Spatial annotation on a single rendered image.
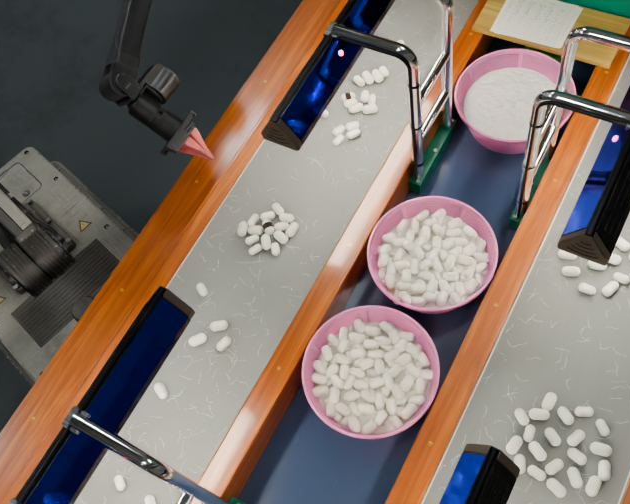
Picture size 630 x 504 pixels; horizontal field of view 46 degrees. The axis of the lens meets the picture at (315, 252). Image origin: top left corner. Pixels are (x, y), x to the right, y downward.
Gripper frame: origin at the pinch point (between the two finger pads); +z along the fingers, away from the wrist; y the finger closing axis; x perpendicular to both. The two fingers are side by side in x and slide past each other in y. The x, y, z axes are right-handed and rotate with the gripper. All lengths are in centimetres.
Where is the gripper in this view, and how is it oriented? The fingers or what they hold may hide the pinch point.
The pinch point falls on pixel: (209, 156)
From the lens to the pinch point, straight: 166.0
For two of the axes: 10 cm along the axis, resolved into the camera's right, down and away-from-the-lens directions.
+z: 7.7, 5.6, 2.9
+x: -4.2, 1.1, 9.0
